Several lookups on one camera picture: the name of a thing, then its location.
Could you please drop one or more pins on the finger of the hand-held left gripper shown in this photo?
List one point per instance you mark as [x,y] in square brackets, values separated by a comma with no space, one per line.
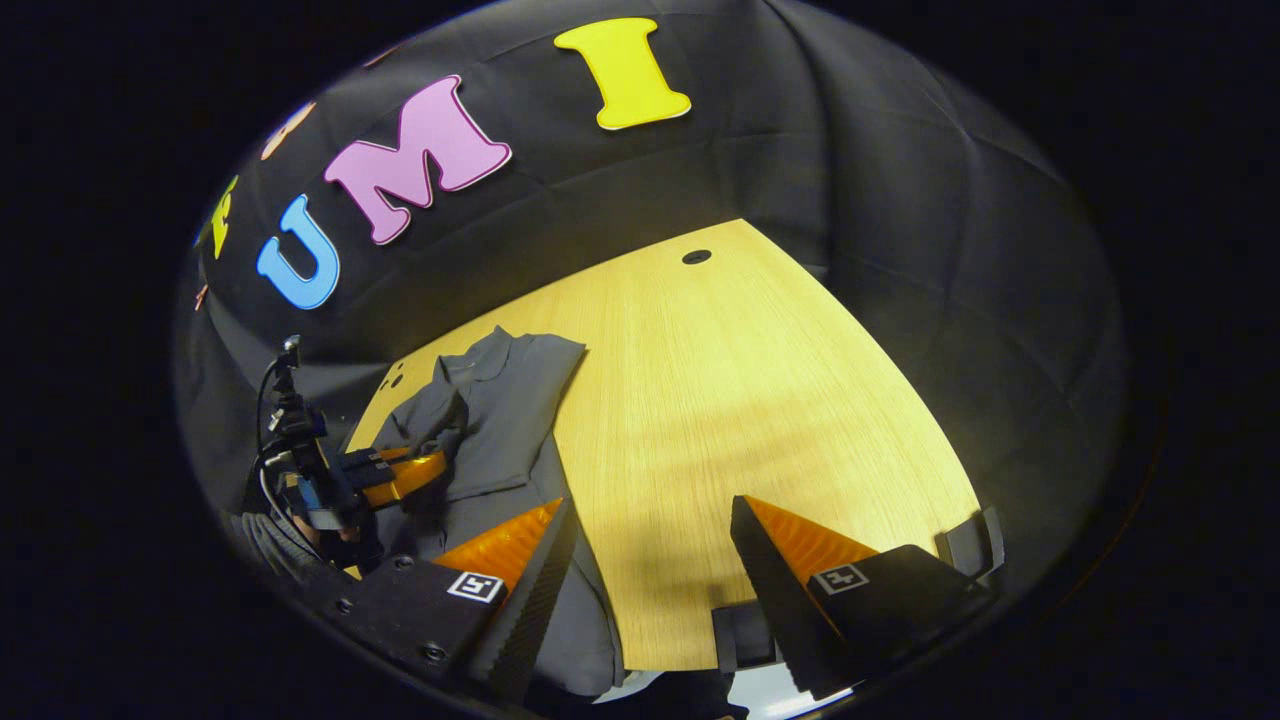
[405,475]

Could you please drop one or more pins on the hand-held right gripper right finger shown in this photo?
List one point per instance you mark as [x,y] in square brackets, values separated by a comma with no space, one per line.
[775,600]

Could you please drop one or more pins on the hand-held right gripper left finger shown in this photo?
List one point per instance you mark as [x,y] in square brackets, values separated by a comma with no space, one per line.
[535,600]

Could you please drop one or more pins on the grey collared shirt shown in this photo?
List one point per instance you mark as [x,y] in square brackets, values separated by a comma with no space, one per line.
[510,410]

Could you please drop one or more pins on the black backdrop cloth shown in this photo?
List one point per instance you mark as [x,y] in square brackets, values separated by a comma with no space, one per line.
[900,200]

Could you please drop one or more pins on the black table edge bracket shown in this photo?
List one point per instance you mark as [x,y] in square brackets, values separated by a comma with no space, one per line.
[968,545]
[745,635]

